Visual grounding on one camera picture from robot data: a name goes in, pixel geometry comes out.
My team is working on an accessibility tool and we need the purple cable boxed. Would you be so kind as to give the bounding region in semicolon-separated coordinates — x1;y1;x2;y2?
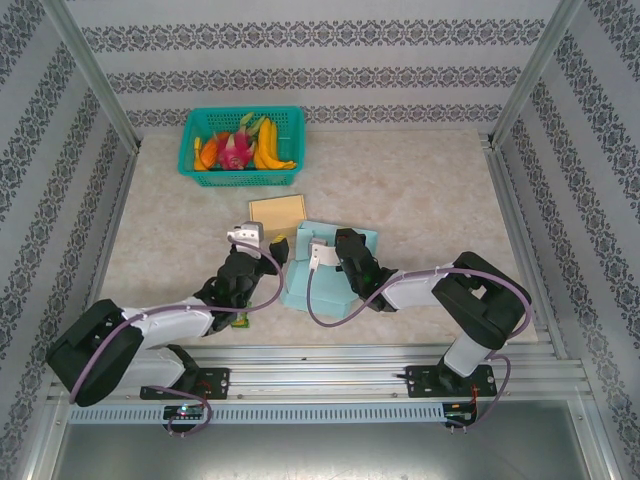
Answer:
68;237;284;437
305;264;532;432

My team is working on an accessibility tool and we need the slotted grey cable duct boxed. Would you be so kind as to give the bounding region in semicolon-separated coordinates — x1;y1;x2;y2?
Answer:
67;402;446;425

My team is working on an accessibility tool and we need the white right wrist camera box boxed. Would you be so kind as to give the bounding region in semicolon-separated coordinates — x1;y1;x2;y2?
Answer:
308;238;342;272

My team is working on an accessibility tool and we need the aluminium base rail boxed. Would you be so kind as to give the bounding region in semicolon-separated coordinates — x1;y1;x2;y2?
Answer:
47;343;587;402

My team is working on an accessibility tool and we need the light blue paper box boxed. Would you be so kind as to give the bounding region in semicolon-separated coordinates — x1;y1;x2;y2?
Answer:
279;219;380;320

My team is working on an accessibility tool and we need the aluminium side rail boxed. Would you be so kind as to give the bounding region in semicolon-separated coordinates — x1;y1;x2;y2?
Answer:
485;144;569;360
68;149;141;365

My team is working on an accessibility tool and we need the yellow paper box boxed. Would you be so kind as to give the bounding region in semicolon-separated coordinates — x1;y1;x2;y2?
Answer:
248;193;308;242

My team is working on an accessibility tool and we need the small circuit board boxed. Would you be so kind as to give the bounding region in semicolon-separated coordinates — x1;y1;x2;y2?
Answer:
163;403;207;420
444;401;479;427

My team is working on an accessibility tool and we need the orange fruit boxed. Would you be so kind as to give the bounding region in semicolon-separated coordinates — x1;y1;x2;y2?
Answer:
193;139;221;172

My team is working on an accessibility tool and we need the teal plastic basket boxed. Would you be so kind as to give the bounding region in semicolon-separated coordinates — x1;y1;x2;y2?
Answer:
178;106;307;189

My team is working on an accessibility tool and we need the aluminium frame post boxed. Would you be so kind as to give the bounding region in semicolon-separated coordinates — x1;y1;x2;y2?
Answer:
488;0;586;149
37;0;143;154

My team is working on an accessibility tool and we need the grey metal sheet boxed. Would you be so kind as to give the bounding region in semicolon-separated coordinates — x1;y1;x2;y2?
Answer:
49;422;609;480

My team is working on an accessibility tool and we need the pink dragon fruit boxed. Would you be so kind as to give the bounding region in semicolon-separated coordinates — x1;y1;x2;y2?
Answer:
214;112;266;172

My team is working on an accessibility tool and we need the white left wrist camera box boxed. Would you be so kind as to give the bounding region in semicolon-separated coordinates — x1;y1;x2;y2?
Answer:
225;219;265;250

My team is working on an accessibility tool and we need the yellow banana bunch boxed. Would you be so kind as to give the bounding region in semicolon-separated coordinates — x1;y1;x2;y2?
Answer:
252;117;299;172

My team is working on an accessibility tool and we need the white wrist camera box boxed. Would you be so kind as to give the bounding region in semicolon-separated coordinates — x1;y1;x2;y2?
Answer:
225;219;265;250
308;238;342;272

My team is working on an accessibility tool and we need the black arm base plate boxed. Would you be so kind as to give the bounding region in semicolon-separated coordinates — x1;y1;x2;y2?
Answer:
192;367;232;401
405;364;499;400

